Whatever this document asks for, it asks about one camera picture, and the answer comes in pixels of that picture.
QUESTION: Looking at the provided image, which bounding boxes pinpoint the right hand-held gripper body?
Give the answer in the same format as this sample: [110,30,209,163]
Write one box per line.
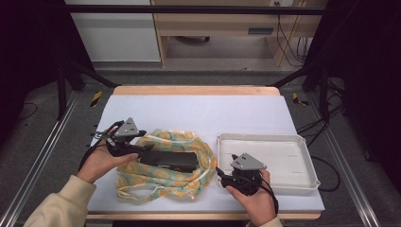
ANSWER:
[220,152,268,197]

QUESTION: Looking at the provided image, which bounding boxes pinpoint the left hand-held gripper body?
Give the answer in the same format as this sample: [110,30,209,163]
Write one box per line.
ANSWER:
[94,116,148,158]

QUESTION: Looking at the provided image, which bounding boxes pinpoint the black rectangular box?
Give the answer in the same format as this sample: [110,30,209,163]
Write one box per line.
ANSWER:
[139,149,200,174]

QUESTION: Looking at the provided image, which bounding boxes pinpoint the orange print cloth bag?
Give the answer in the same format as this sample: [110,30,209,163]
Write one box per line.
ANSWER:
[114,128,218,203]

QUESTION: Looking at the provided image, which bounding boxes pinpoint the person's right hand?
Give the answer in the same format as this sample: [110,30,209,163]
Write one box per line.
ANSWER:
[225,168,277,227]

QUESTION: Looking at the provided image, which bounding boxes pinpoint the person's left hand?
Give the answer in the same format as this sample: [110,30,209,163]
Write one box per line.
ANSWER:
[76,126,140,184]

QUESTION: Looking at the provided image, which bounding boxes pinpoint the yellow black tape marker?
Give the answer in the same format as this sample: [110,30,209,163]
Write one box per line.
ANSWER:
[90,91,104,108]
[291,92,310,107]

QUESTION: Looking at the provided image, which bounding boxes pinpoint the white plastic tray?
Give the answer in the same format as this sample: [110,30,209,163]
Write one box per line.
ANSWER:
[216,132,322,196]

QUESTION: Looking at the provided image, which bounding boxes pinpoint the white foam mat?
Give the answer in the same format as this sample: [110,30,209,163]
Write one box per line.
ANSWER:
[86,95,326,213]

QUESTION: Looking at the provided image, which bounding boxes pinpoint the wooden table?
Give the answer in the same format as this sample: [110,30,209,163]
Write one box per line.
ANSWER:
[86,85,323,221]

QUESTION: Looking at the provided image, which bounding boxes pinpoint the black metal stand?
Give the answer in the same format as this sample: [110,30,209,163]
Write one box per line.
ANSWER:
[56,59,120,121]
[267,58,331,123]

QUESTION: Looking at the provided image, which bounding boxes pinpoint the white cabinet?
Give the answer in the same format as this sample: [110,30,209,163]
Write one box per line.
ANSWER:
[62,0,162,62]

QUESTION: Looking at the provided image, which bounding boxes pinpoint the black curtain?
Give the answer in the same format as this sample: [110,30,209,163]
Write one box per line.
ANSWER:
[304,0,401,190]
[0,0,94,149]

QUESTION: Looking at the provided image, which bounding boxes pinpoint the light wooden desk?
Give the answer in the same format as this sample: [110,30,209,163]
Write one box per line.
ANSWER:
[150,0,329,68]

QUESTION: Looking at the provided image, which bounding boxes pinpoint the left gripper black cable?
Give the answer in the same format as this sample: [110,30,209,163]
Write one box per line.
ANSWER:
[78,120,125,172]

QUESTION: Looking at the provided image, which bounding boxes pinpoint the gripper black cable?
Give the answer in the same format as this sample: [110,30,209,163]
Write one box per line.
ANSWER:
[78,120,125,172]
[244,174,280,216]

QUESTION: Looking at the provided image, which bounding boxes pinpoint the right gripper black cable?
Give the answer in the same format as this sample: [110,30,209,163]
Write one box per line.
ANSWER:
[244,174,280,216]

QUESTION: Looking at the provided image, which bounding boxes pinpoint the black floor cables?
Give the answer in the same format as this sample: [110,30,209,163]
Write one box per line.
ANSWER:
[295,78,347,193]

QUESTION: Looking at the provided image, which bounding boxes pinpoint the aluminium floor rail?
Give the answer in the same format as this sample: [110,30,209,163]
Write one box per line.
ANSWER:
[305,92,382,227]
[0,90,80,227]

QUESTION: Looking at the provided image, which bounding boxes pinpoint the thin black floor cable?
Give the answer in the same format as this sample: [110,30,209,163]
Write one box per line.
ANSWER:
[18,101,39,121]

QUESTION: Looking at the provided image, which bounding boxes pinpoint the hanging black cables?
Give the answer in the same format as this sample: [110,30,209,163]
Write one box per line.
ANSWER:
[275,14,312,68]

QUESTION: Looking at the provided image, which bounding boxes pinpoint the black horizontal frame bar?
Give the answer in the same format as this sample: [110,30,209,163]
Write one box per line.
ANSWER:
[64,4,326,16]

